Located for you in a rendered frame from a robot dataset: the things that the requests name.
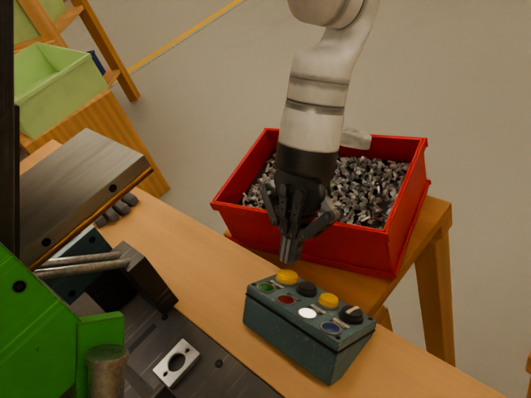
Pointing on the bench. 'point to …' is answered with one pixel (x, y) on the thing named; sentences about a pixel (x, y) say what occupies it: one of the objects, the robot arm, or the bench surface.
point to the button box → (306, 328)
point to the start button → (287, 276)
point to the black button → (306, 287)
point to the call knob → (350, 313)
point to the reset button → (328, 300)
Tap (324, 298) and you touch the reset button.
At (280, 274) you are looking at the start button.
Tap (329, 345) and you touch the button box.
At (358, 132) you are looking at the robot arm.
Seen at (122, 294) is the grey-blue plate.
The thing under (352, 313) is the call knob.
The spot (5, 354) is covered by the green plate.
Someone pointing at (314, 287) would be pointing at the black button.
